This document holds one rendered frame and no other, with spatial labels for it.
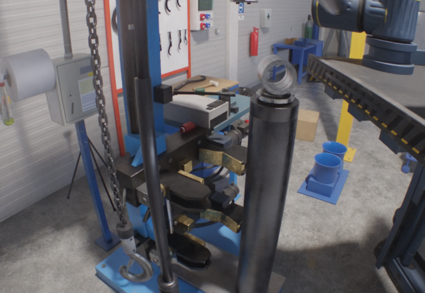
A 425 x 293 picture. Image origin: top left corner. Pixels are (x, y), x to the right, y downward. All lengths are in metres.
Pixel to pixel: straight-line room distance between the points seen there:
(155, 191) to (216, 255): 1.84
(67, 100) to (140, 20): 1.55
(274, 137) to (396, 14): 0.73
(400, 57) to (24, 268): 2.92
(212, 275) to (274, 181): 1.04
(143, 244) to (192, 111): 0.89
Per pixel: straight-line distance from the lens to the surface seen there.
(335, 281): 2.47
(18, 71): 1.73
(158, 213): 0.50
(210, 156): 1.84
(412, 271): 2.56
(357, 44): 3.69
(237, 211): 2.08
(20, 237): 3.09
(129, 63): 1.53
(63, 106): 1.90
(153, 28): 1.71
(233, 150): 1.83
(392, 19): 1.35
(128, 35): 1.51
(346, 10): 1.40
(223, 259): 2.27
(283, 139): 1.26
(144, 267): 0.78
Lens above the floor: 1.88
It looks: 26 degrees down
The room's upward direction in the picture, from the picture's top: straight up
